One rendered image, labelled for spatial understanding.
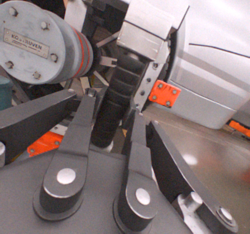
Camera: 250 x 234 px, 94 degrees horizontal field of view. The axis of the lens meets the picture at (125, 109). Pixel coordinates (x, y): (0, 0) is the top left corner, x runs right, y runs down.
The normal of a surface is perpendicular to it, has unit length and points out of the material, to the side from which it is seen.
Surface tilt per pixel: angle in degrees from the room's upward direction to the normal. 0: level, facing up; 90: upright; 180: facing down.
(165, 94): 90
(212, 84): 90
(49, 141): 90
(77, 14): 90
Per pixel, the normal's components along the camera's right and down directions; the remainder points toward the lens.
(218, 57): 0.01, 0.36
